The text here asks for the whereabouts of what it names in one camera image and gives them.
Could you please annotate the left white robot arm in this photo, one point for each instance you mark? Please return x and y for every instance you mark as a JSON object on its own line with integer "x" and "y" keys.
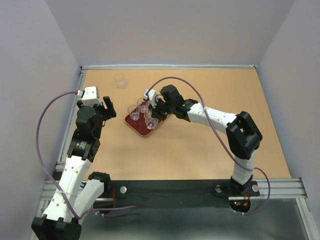
{"x": 63, "y": 217}

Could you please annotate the clear glass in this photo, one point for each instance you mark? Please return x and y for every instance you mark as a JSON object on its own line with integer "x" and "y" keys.
{"x": 143, "y": 105}
{"x": 151, "y": 123}
{"x": 134, "y": 112}
{"x": 148, "y": 115}
{"x": 120, "y": 80}

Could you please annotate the red rectangular serving tray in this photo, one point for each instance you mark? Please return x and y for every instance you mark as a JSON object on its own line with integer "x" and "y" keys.
{"x": 139, "y": 126}

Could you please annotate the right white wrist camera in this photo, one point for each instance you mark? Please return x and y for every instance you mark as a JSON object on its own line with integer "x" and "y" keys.
{"x": 151, "y": 96}

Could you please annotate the aluminium table frame rail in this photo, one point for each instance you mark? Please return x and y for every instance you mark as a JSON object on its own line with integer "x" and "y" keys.
{"x": 167, "y": 66}

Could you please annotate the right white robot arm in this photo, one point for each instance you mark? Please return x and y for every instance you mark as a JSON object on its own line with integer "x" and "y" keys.
{"x": 242, "y": 133}

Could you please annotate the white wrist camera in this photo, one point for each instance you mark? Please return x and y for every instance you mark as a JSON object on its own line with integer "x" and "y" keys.
{"x": 89, "y": 96}
{"x": 151, "y": 96}

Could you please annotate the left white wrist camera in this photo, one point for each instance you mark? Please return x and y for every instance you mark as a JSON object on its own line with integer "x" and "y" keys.
{"x": 89, "y": 96}

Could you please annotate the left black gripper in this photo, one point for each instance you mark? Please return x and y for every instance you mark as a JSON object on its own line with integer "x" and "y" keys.
{"x": 109, "y": 112}

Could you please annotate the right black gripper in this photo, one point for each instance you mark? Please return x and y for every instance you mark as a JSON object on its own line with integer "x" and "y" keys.
{"x": 155, "y": 112}

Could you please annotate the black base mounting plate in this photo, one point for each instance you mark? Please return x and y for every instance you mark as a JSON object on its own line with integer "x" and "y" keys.
{"x": 156, "y": 194}

